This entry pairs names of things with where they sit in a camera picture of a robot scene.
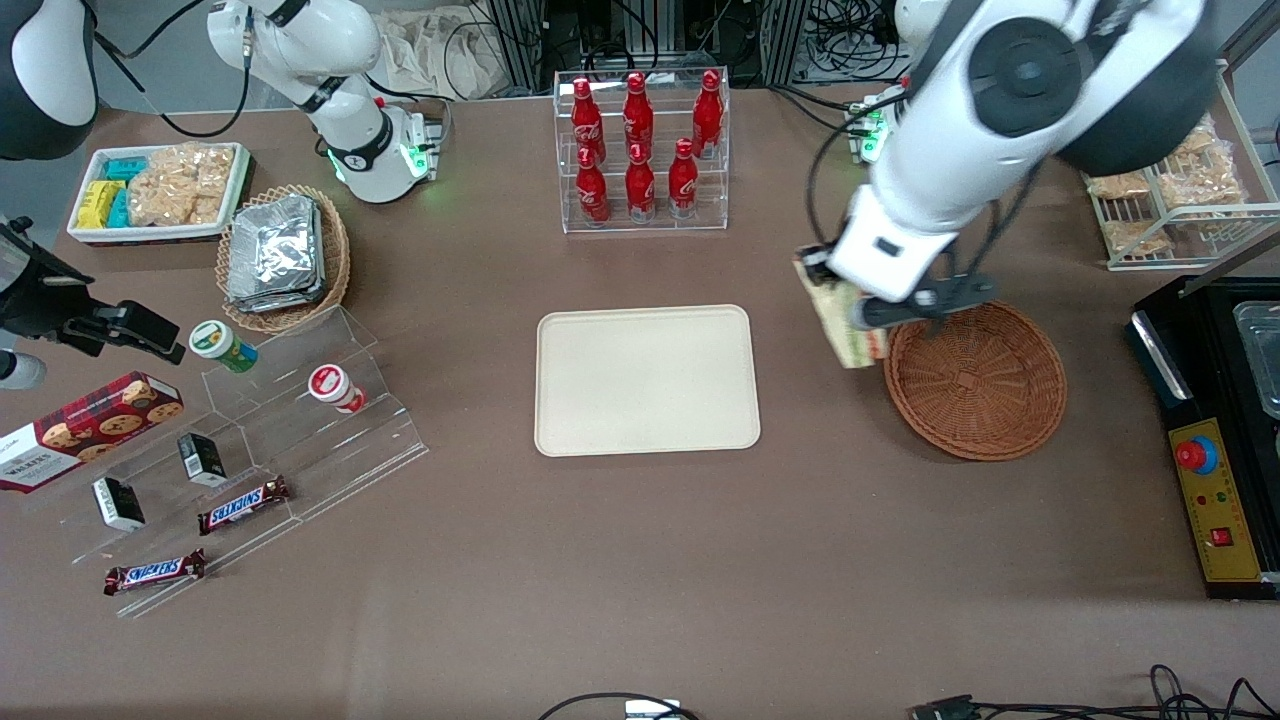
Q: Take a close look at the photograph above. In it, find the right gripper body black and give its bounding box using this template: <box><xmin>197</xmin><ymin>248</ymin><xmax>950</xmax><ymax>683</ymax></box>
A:
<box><xmin>0</xmin><ymin>215</ymin><xmax>97</xmax><ymax>342</ymax></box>

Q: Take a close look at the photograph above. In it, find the triangle sandwich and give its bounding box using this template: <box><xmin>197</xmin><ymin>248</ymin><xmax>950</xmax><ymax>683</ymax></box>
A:
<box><xmin>794</xmin><ymin>255</ymin><xmax>892</xmax><ymax>370</ymax></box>

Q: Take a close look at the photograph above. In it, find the foil wrapped sandwich stack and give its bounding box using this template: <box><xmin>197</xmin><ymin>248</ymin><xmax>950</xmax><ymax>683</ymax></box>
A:
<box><xmin>226</xmin><ymin>195</ymin><xmax>326</xmax><ymax>313</ymax></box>

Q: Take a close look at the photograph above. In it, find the empty brown wicker basket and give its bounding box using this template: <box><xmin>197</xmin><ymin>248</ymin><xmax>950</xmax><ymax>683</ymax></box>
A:
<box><xmin>883</xmin><ymin>300</ymin><xmax>1068</xmax><ymax>462</ymax></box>

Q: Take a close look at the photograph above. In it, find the wicker basket with foil packs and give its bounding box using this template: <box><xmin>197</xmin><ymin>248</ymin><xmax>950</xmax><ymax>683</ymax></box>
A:
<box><xmin>216</xmin><ymin>184</ymin><xmax>351</xmax><ymax>335</ymax></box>

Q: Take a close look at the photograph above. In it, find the cream plastic tray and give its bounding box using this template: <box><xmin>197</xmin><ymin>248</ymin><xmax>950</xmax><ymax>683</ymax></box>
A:
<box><xmin>535</xmin><ymin>304</ymin><xmax>762</xmax><ymax>458</ymax></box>

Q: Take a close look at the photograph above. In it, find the green yogurt cup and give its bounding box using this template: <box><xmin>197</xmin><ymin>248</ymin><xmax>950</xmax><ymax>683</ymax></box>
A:
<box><xmin>189</xmin><ymin>320</ymin><xmax>259</xmax><ymax>374</ymax></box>

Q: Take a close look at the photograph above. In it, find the red tartan cookie box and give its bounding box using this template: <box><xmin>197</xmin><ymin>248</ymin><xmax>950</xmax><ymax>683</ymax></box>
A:
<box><xmin>0</xmin><ymin>371</ymin><xmax>185</xmax><ymax>493</ymax></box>

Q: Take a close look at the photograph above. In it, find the yellow snack pack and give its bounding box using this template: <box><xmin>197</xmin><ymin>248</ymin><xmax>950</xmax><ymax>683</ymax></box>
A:
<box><xmin>77</xmin><ymin>180</ymin><xmax>125</xmax><ymax>230</ymax></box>

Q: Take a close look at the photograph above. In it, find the clear acrylic bottle rack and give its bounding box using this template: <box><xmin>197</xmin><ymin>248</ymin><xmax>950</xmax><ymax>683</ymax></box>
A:
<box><xmin>554</xmin><ymin>68</ymin><xmax>732</xmax><ymax>237</ymax></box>

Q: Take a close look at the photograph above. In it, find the small black carton box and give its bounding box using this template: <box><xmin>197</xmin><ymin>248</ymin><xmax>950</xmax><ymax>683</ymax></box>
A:
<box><xmin>92</xmin><ymin>477</ymin><xmax>146</xmax><ymax>532</ymax></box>
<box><xmin>177</xmin><ymin>432</ymin><xmax>228</xmax><ymax>488</ymax></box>

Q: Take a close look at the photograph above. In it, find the clear bag of crackers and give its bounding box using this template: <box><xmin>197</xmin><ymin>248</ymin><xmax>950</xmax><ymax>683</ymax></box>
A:
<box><xmin>127</xmin><ymin>143</ymin><xmax>237</xmax><ymax>227</ymax></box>

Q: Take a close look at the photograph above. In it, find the red cola bottle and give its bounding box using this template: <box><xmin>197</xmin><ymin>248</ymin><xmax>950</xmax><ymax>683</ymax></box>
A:
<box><xmin>692</xmin><ymin>70</ymin><xmax>725</xmax><ymax>159</ymax></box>
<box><xmin>667</xmin><ymin>138</ymin><xmax>700</xmax><ymax>220</ymax></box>
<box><xmin>624</xmin><ymin>143</ymin><xmax>658</xmax><ymax>224</ymax></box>
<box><xmin>571</xmin><ymin>78</ymin><xmax>607</xmax><ymax>167</ymax></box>
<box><xmin>575</xmin><ymin>147</ymin><xmax>611</xmax><ymax>227</ymax></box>
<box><xmin>622</xmin><ymin>72</ymin><xmax>657</xmax><ymax>161</ymax></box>

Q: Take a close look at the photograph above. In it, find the white rectangular snack bin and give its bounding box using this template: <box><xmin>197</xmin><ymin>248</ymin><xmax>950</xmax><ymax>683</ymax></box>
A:
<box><xmin>66</xmin><ymin>142</ymin><xmax>254</xmax><ymax>247</ymax></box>

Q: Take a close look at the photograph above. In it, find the clear acrylic tiered shelf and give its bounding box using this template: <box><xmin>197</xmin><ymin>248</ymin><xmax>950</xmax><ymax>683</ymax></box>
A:
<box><xmin>55</xmin><ymin>305</ymin><xmax>429</xmax><ymax>619</ymax></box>

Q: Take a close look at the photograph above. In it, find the red strawberry yogurt cup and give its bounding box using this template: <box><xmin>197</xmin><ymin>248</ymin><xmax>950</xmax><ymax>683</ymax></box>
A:
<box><xmin>307</xmin><ymin>364</ymin><xmax>367</xmax><ymax>414</ymax></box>

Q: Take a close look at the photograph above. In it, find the Snickers chocolate bar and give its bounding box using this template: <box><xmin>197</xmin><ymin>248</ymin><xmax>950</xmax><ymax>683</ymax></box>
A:
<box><xmin>197</xmin><ymin>476</ymin><xmax>291</xmax><ymax>536</ymax></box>
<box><xmin>104</xmin><ymin>549</ymin><xmax>207</xmax><ymax>597</ymax></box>

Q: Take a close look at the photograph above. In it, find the clear bag of biscuits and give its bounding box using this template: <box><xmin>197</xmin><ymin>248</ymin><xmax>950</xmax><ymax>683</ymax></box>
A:
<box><xmin>1104</xmin><ymin>219</ymin><xmax>1173</xmax><ymax>257</ymax></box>
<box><xmin>1153</xmin><ymin>113</ymin><xmax>1248</xmax><ymax>213</ymax></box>
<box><xmin>1087</xmin><ymin>170</ymin><xmax>1153</xmax><ymax>202</ymax></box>

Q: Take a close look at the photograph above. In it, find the black control box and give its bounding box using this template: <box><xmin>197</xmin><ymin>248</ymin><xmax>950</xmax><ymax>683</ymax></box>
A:
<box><xmin>1127</xmin><ymin>274</ymin><xmax>1280</xmax><ymax>602</ymax></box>

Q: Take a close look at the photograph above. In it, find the red emergency stop button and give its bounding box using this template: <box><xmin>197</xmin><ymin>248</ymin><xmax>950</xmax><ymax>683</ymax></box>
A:
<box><xmin>1174</xmin><ymin>436</ymin><xmax>1220</xmax><ymax>477</ymax></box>

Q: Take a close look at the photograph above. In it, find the clear glass container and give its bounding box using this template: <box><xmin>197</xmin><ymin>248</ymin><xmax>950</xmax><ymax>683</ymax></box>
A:
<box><xmin>1231</xmin><ymin>299</ymin><xmax>1280</xmax><ymax>422</ymax></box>

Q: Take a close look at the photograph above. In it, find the white crumpled cloth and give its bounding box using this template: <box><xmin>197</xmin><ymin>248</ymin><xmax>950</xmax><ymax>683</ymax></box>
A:
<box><xmin>374</xmin><ymin>4</ymin><xmax>523</xmax><ymax>102</ymax></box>

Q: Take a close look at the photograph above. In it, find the yellow control panel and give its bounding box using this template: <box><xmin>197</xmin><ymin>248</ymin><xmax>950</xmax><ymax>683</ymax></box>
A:
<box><xmin>1167</xmin><ymin>417</ymin><xmax>1264</xmax><ymax>584</ymax></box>

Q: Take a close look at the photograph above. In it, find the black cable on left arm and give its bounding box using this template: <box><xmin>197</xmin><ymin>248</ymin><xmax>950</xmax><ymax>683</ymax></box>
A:
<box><xmin>806</xmin><ymin>95</ymin><xmax>1043</xmax><ymax>331</ymax></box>

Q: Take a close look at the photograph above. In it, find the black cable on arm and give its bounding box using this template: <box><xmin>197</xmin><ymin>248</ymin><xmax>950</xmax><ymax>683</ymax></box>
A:
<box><xmin>806</xmin><ymin>95</ymin><xmax>1043</xmax><ymax>331</ymax></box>
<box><xmin>93</xmin><ymin>0</ymin><xmax>253</xmax><ymax>140</ymax></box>

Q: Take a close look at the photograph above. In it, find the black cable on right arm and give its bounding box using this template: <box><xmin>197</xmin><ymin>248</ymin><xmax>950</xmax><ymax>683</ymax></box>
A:
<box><xmin>93</xmin><ymin>0</ymin><xmax>253</xmax><ymax>140</ymax></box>

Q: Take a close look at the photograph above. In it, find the aluminium frame rack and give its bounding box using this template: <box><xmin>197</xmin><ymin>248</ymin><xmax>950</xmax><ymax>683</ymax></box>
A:
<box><xmin>484</xmin><ymin>0</ymin><xmax>813</xmax><ymax>93</ymax></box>

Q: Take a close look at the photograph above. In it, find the white wire rack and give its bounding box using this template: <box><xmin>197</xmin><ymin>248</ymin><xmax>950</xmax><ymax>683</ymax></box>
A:
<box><xmin>1084</xmin><ymin>60</ymin><xmax>1280</xmax><ymax>273</ymax></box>

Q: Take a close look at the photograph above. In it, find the black cable on table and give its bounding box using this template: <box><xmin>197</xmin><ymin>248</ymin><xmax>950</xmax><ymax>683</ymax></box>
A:
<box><xmin>538</xmin><ymin>692</ymin><xmax>701</xmax><ymax>720</ymax></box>

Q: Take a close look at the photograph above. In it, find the black cable with plug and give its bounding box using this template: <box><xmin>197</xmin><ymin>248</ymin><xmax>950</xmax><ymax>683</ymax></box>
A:
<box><xmin>908</xmin><ymin>664</ymin><xmax>1280</xmax><ymax>720</ymax></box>

